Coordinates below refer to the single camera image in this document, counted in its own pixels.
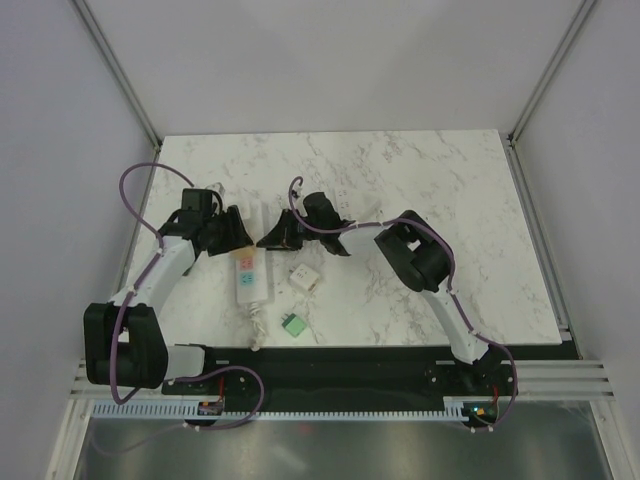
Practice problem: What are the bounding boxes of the right aluminium frame post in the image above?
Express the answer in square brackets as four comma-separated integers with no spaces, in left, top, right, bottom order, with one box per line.
[505,0,600,146]

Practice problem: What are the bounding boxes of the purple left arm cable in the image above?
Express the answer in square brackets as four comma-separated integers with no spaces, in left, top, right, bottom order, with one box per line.
[109,162,265,454]

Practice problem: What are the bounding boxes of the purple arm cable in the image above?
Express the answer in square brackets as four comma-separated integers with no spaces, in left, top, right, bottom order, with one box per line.
[109,162,265,454]
[288,175,519,434]

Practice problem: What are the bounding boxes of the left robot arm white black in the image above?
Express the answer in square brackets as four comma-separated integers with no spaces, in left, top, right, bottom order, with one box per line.
[83,188,253,393]

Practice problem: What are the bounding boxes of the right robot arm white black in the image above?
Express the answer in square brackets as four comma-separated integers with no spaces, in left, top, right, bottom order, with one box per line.
[257,192,494,394]

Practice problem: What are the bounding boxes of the aluminium rail profile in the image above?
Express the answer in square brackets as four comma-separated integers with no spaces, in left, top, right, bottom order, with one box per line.
[69,360,614,400]

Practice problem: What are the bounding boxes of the white cube plug orange logo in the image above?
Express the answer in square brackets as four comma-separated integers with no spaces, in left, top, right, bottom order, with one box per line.
[289,264,321,294]

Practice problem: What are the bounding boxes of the white coiled cord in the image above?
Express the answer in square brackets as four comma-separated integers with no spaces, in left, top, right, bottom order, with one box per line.
[247,302,269,351]

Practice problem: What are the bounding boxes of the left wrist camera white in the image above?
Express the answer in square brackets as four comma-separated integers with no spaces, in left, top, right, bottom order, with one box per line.
[206,182,225,197]

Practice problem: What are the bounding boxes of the green plug adapter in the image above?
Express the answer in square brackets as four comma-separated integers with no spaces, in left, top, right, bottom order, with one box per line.
[281,313,307,338]

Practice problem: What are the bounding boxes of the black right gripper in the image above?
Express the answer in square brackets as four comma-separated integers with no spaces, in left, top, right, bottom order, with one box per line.
[260,209,323,252]

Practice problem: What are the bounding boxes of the long white power strip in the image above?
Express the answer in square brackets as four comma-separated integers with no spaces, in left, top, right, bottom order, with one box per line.
[234,200,273,306]

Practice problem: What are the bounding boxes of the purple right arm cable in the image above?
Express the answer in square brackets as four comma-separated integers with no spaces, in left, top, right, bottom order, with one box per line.
[288,175,519,434]

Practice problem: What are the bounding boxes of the white slotted cable duct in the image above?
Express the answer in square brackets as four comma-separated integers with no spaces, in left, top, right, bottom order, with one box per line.
[91,398,500,424]

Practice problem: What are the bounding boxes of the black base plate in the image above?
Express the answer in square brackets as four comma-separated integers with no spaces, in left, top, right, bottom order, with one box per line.
[162,346,515,411]

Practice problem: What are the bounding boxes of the left aluminium frame post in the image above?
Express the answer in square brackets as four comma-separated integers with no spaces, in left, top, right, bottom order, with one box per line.
[69,0,164,154]

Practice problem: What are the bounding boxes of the aluminium frame post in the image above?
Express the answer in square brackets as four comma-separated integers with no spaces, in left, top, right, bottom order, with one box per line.
[505,0,600,146]
[69,0,164,154]

